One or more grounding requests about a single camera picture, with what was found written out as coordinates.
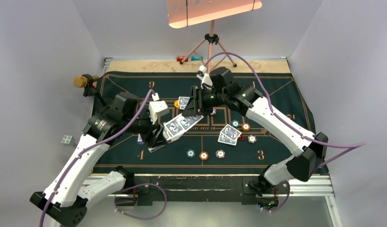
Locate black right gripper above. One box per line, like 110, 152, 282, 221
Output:
182, 84, 228, 116

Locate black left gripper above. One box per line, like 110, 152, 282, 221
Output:
122, 109, 168, 147

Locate blue playing card deck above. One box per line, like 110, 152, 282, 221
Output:
163, 114, 203, 142

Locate green blue poker chip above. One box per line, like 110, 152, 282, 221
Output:
231, 120, 240, 128
186, 149, 195, 158

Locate orange poker chip stack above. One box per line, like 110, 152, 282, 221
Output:
199, 151, 209, 161

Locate white blue chip stack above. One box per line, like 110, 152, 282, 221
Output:
215, 149, 226, 158

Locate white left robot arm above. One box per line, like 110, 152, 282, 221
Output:
30, 90, 169, 227

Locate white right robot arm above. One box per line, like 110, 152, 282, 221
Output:
182, 66, 328, 192

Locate blue small blind button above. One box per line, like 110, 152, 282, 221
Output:
137, 134, 145, 145

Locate dark green poker mat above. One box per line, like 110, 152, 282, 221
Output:
93, 71, 316, 175

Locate yellow big blind button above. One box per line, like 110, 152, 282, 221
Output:
174, 100, 180, 108

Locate teal clip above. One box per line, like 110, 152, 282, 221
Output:
191, 56, 203, 61

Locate red clip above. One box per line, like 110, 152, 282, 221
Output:
176, 56, 188, 62

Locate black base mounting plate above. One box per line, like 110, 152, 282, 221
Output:
104, 177, 290, 207

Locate pink music stand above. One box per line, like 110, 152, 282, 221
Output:
167, 0, 263, 59

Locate small grey lego block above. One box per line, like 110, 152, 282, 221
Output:
61, 135, 75, 146

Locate gold knob black clamp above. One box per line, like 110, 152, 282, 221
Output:
73, 74, 107, 106

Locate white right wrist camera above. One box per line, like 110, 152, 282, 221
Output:
196, 65, 213, 90

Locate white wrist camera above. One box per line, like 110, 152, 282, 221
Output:
196, 65, 213, 90
149, 93, 170, 125

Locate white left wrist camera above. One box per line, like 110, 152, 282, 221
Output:
149, 93, 170, 125

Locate aluminium frame rail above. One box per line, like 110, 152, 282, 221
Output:
82, 174, 343, 227

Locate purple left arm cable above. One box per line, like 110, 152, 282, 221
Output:
39, 89, 167, 227

